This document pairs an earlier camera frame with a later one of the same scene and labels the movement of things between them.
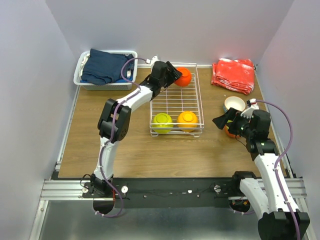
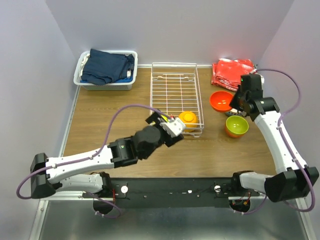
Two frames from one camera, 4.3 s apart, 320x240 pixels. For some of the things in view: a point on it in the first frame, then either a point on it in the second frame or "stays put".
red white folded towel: (234, 75) stays put
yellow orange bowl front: (187, 121) stays put
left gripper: (173, 75) to (169, 141)
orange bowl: (230, 134) stays put
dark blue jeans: (104, 68) stays put
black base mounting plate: (192, 192) stays put
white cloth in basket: (83, 63) stays put
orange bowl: (185, 78) to (220, 101)
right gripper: (232, 114) to (234, 104)
